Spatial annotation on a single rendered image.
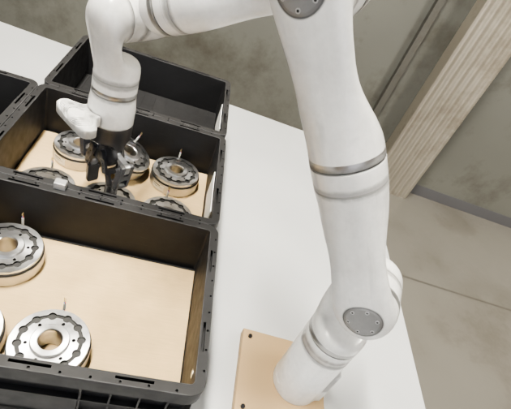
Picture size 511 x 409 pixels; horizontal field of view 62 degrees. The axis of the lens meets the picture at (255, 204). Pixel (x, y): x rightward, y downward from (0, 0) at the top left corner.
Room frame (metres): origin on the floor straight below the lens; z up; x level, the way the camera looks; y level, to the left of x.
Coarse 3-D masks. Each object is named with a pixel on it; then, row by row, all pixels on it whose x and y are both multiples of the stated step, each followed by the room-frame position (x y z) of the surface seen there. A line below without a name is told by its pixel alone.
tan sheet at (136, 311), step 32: (64, 256) 0.44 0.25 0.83; (96, 256) 0.46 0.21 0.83; (0, 288) 0.34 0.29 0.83; (32, 288) 0.36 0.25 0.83; (64, 288) 0.38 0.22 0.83; (96, 288) 0.41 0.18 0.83; (128, 288) 0.43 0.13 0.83; (160, 288) 0.46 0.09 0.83; (96, 320) 0.36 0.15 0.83; (128, 320) 0.38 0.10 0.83; (160, 320) 0.40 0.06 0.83; (0, 352) 0.26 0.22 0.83; (96, 352) 0.31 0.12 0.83; (128, 352) 0.33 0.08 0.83; (160, 352) 0.35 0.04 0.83
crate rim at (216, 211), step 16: (32, 96) 0.67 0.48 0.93; (80, 96) 0.74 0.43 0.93; (16, 112) 0.60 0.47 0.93; (0, 128) 0.55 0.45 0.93; (192, 128) 0.81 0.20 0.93; (224, 144) 0.80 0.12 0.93; (224, 160) 0.75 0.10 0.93; (16, 176) 0.46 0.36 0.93; (32, 176) 0.48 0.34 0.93; (96, 192) 0.50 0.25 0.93; (144, 208) 0.52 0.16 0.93; (160, 208) 0.53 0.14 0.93; (208, 224) 0.55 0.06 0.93
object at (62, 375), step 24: (48, 192) 0.46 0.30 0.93; (72, 192) 0.48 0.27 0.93; (144, 216) 0.50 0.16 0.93; (168, 216) 0.52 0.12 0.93; (216, 240) 0.52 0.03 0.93; (0, 360) 0.21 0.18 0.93; (24, 360) 0.22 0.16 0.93; (48, 384) 0.21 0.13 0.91; (72, 384) 0.22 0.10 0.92; (96, 384) 0.23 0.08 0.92; (120, 384) 0.24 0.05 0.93; (144, 384) 0.25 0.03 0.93; (168, 384) 0.26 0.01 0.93; (192, 384) 0.27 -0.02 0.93
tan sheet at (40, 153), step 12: (48, 132) 0.71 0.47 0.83; (36, 144) 0.66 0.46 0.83; (48, 144) 0.67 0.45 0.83; (24, 156) 0.61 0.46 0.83; (36, 156) 0.63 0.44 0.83; (48, 156) 0.64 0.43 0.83; (24, 168) 0.58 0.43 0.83; (60, 168) 0.62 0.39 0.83; (84, 180) 0.62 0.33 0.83; (96, 180) 0.63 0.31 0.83; (132, 180) 0.68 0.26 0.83; (144, 180) 0.70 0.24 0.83; (204, 180) 0.79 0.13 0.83; (132, 192) 0.65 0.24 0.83; (144, 192) 0.66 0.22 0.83; (156, 192) 0.68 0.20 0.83; (204, 192) 0.75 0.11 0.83; (192, 204) 0.69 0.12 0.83
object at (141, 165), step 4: (132, 140) 0.75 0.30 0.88; (136, 144) 0.75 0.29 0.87; (140, 144) 0.75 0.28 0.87; (140, 148) 0.75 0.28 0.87; (140, 152) 0.73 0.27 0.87; (144, 152) 0.74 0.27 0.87; (140, 156) 0.72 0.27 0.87; (144, 156) 0.73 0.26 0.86; (128, 160) 0.68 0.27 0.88; (140, 160) 0.71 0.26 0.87; (144, 160) 0.72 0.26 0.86; (148, 160) 0.73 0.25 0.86; (136, 164) 0.69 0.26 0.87; (140, 164) 0.70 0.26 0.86; (144, 164) 0.71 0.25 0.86; (148, 164) 0.72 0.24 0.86; (136, 168) 0.68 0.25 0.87; (140, 168) 0.69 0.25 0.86; (144, 168) 0.70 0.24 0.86
